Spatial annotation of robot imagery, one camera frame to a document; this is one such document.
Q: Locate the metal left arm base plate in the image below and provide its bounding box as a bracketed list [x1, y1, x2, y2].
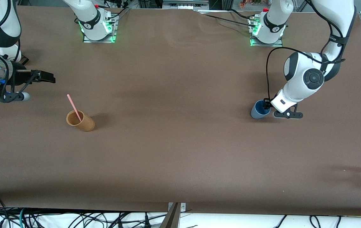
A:
[249, 16, 284, 48]

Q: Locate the dark post under table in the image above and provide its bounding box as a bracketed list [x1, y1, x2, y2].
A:
[159, 203, 181, 228]

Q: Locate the grey power strip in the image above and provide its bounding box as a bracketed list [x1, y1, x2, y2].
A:
[162, 0, 210, 10]

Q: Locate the white cup with print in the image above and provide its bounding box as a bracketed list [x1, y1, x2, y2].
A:
[0, 44, 22, 62]

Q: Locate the green floor cable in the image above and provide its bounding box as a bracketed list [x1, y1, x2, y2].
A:
[18, 207, 26, 228]

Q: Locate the metal table edge bracket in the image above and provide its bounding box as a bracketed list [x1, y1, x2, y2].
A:
[168, 202, 187, 212]

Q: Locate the long black table cable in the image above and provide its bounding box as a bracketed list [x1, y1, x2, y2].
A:
[196, 12, 257, 29]

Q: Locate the brown cup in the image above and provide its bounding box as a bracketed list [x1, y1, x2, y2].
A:
[66, 110, 96, 132]

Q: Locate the blue cup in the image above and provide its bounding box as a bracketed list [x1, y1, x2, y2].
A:
[251, 100, 271, 120]

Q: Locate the pink straw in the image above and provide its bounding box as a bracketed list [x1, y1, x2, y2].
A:
[67, 94, 82, 123]

